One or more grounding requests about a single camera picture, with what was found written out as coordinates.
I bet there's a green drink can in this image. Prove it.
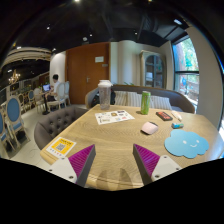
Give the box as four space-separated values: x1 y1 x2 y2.
141 91 151 115

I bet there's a black backpack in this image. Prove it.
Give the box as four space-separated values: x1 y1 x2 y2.
91 89 116 107

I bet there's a seated person in white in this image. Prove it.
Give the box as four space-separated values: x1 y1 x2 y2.
45 74 60 102

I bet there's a glass door cabinet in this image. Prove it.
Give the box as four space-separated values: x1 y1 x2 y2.
140 50 166 88

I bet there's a grey tufted armchair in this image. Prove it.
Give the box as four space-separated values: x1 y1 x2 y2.
34 105 87 150

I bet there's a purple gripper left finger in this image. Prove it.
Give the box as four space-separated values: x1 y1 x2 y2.
48 143 97 188

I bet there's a blue cloud mouse pad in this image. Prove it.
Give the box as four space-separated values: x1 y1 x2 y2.
164 130 209 159

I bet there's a printed menu sheet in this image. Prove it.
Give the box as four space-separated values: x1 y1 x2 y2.
95 110 133 125

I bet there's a teal small eraser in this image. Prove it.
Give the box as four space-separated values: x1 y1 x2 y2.
171 123 184 129

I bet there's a yellow QR code sticker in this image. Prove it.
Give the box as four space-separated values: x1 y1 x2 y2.
46 137 76 158

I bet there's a blue white chair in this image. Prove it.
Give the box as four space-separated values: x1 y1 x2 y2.
6 96 29 147

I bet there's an orange wooden door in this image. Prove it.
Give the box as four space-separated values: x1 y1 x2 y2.
66 42 109 104

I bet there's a black red small box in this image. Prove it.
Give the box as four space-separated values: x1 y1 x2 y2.
156 112 172 121

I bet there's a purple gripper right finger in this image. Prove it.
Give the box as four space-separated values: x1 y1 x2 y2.
132 143 183 186

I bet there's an open laptop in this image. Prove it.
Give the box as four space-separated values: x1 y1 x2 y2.
43 84 51 92

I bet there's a large window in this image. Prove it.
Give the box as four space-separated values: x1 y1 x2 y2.
172 38 200 106

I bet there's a grey striped sofa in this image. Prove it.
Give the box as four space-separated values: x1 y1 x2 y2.
84 84 196 114

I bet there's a white pen-like object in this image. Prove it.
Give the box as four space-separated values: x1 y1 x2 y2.
171 110 182 121

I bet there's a clear shaker bottle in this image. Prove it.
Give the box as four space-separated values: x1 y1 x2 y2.
98 80 112 110

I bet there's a chandelier lamp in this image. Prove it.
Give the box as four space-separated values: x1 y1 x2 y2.
9 71 20 85

